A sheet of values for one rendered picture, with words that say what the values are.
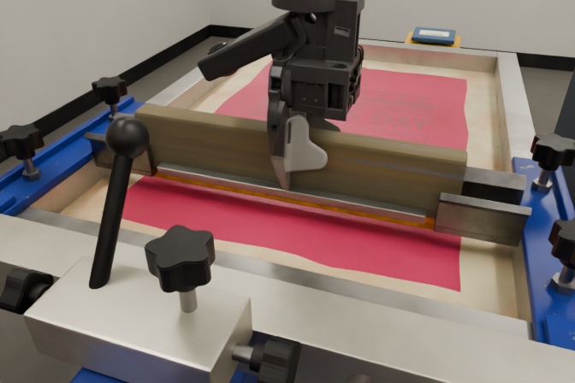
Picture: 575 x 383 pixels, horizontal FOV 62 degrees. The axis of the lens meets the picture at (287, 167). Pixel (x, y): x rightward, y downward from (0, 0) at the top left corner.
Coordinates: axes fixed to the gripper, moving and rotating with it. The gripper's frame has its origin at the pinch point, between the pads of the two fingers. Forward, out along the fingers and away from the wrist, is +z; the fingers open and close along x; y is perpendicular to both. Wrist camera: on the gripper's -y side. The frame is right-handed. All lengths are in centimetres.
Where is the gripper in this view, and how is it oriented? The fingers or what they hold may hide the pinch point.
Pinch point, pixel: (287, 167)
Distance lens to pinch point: 56.3
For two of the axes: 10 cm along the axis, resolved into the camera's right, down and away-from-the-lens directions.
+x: 3.2, -4.9, 8.1
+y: 9.5, 1.6, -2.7
